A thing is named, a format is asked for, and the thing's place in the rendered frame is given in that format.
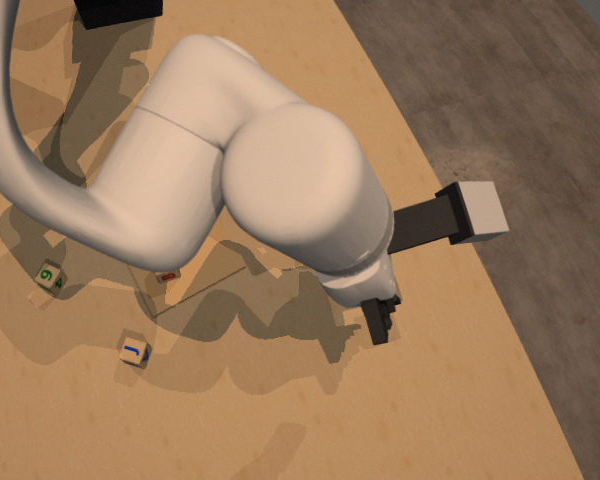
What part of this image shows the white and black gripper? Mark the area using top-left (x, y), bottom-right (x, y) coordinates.
top-left (316, 209), bottom-right (401, 345)

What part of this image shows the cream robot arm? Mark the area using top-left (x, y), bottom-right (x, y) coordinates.
top-left (0, 0), bottom-right (509, 276)

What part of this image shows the tan flat mat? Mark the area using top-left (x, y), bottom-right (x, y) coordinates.
top-left (129, 219), bottom-right (246, 317)

